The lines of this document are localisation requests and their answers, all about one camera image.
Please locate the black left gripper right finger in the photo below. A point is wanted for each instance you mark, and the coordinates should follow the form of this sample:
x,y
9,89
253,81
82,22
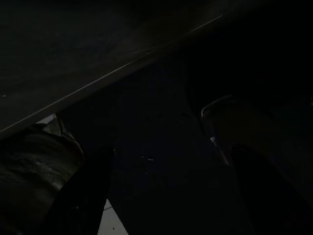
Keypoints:
x,y
274,203

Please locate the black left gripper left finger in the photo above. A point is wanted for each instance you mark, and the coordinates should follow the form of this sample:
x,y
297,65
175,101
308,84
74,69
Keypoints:
x,y
80,195

